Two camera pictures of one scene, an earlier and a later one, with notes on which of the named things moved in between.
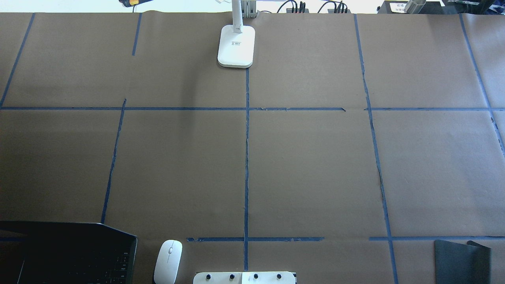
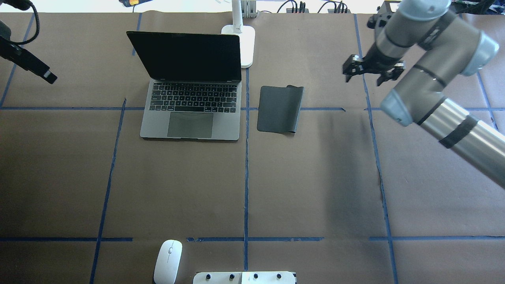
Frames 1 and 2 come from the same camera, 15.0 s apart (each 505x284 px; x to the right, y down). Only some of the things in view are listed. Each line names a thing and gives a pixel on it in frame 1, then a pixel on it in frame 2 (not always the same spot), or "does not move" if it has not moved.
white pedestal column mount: [244, 277] does not move
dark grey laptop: [55, 252] → [195, 91]
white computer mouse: [168, 262] does not move
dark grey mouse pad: [458, 263] → [279, 108]
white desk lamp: [236, 43] does not move
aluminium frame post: [248, 9] does not move
